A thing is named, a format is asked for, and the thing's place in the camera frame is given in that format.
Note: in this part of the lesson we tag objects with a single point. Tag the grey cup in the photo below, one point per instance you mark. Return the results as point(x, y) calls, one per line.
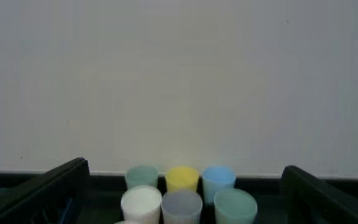
point(181, 208)

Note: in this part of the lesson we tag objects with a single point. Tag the white cup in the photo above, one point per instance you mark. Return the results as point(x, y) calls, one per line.
point(141, 203)

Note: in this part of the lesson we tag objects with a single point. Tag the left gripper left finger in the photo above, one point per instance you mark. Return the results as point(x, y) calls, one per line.
point(42, 199)

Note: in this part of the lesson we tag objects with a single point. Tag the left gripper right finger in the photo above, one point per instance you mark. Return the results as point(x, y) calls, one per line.
point(322, 205)

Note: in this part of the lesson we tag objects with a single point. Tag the green cup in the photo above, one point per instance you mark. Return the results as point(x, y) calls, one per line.
point(235, 208)
point(141, 175)

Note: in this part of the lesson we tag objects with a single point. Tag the yellow cup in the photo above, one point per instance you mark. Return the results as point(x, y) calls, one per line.
point(182, 178)

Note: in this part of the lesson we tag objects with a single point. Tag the blue cup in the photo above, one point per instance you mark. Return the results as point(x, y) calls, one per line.
point(217, 182)

